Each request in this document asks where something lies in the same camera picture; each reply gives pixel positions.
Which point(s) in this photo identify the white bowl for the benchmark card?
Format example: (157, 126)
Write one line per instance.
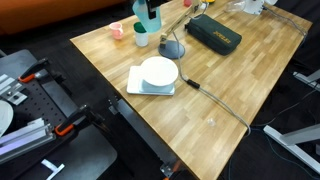
(159, 71)

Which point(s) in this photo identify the black orange clamp far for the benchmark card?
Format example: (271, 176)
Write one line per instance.
(39, 70)

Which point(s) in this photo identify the black orange clamp near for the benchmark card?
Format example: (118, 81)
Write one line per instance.
(78, 120)

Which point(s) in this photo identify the white cup with green rim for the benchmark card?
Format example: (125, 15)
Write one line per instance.
(141, 35)

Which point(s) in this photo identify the wooden desk lamp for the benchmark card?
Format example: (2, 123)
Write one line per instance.
(172, 49)

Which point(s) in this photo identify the pink cup lying down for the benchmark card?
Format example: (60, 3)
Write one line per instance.
(187, 3)

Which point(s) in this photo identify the dark green zippered case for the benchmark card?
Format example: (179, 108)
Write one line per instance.
(213, 34)

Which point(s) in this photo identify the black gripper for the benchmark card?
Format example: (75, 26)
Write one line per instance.
(152, 4)

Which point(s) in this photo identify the aluminium extrusion rail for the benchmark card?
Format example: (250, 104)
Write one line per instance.
(35, 134)

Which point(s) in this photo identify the translucent teal plastic cup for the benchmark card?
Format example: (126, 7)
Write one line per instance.
(140, 9)

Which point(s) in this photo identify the pink plastic cup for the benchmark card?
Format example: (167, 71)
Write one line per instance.
(116, 29)

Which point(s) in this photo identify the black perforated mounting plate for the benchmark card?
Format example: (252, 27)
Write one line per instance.
(49, 102)

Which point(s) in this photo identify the white kitchen scale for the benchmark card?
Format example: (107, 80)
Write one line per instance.
(137, 85)

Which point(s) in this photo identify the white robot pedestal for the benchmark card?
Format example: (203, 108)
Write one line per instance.
(6, 116)

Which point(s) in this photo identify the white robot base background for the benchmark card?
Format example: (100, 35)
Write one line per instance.
(255, 7)

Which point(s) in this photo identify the black orange clamp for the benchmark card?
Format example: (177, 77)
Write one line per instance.
(78, 120)
(39, 70)

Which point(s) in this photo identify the clear plastic cup upturned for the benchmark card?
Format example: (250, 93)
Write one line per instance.
(235, 6)

